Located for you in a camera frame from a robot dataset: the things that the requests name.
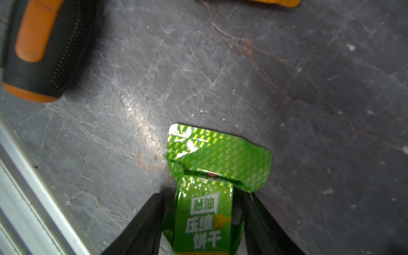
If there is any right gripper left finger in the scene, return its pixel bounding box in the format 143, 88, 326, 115
102, 192, 165, 255

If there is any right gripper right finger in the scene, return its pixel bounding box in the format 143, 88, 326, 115
235, 190, 305, 255

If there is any green cookie packet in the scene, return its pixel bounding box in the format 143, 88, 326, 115
163, 124, 273, 255

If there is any orange cookie packet lower centre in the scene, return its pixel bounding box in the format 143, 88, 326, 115
253, 0, 301, 8

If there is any orange handled screwdriver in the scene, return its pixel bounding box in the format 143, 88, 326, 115
1, 1, 102, 103

